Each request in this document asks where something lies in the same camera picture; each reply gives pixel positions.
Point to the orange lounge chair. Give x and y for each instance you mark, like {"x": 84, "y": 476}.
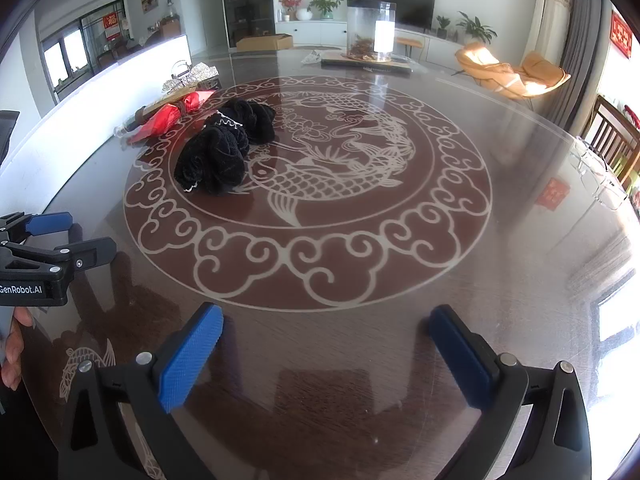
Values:
{"x": 540, "y": 72}

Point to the wooden dining chair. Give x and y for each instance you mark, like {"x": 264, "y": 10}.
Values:
{"x": 607, "y": 130}

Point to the small potted plant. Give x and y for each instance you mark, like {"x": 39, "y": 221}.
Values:
{"x": 443, "y": 26}

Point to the round patterned glass desktop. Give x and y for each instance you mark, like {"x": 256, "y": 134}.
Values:
{"x": 350, "y": 330}

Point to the white low partition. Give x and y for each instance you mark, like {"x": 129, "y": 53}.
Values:
{"x": 90, "y": 95}

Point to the white television cabinet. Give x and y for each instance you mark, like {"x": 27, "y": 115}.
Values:
{"x": 320, "y": 34}

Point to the red wall hanging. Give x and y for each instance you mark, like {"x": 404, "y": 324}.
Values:
{"x": 621, "y": 34}

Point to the wooden tray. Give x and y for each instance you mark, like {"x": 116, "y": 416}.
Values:
{"x": 340, "y": 61}

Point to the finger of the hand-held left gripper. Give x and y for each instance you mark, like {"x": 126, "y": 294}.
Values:
{"x": 50, "y": 222}
{"x": 92, "y": 251}

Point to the wooden stool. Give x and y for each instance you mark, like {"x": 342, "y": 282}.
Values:
{"x": 410, "y": 42}

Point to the bushy green potted plant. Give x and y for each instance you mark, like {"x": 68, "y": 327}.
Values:
{"x": 325, "y": 5}

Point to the red flowers in vase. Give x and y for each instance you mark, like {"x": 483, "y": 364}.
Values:
{"x": 291, "y": 4}

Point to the red square sticker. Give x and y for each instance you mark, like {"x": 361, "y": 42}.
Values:
{"x": 552, "y": 195}

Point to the person's left hand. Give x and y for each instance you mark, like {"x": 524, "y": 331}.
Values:
{"x": 12, "y": 360}

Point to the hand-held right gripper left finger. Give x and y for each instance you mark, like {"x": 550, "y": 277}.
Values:
{"x": 189, "y": 360}

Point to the red door poster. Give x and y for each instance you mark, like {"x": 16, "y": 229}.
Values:
{"x": 112, "y": 25}

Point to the white curtain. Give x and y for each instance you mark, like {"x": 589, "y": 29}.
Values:
{"x": 545, "y": 20}

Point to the large leafy potted plant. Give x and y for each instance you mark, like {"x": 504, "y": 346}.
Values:
{"x": 475, "y": 27}

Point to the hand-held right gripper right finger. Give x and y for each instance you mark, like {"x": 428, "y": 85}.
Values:
{"x": 462, "y": 357}

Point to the white cylinder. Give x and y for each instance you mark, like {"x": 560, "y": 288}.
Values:
{"x": 383, "y": 37}

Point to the grey curtain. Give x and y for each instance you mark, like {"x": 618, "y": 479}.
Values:
{"x": 587, "y": 40}

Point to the cardboard box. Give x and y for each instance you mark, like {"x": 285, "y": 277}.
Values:
{"x": 262, "y": 42}

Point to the dark glass cabinet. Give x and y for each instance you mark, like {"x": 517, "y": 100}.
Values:
{"x": 247, "y": 5}

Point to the glass jug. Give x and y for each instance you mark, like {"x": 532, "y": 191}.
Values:
{"x": 171, "y": 20}

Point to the clear glass tank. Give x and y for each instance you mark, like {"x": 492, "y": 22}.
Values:
{"x": 361, "y": 27}

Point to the clear plastic wrapper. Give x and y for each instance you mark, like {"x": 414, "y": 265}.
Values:
{"x": 312, "y": 57}

